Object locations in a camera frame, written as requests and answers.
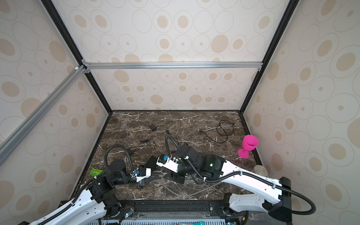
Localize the grey cable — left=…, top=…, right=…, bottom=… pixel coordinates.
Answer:
left=157, top=178, right=226, bottom=197

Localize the black power adapter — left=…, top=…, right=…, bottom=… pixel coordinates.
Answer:
left=126, top=149, right=134, bottom=157
left=150, top=124, right=158, bottom=132

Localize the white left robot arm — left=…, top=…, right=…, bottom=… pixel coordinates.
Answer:
left=33, top=144, right=168, bottom=225

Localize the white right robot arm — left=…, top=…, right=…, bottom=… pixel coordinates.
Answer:
left=157, top=134, right=317, bottom=223

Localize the green snack packet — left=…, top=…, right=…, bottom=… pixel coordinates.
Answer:
left=89, top=168, right=103, bottom=177

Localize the pink plastic goblet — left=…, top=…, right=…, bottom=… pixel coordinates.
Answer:
left=238, top=135, right=259, bottom=158

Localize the silver horizontal aluminium bar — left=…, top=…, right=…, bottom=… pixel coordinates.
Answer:
left=85, top=61, right=263, bottom=69

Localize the silver diagonal aluminium bar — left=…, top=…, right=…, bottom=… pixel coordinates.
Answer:
left=1, top=65, right=85, bottom=164

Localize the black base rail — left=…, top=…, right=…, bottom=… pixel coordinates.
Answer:
left=116, top=200, right=234, bottom=216

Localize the black bundled adapter cable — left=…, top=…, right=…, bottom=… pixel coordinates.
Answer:
left=134, top=125, right=181, bottom=154

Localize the black coiled cable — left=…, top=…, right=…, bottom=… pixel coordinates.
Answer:
left=198, top=120, right=235, bottom=144

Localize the black vertical frame post left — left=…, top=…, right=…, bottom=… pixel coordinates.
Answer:
left=41, top=0, right=112, bottom=114

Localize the black vertical frame post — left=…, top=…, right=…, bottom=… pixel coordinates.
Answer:
left=41, top=0, right=112, bottom=114
left=239, top=0, right=300, bottom=115

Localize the black vertical frame post right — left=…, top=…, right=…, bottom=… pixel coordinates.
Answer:
left=239, top=0, right=300, bottom=115

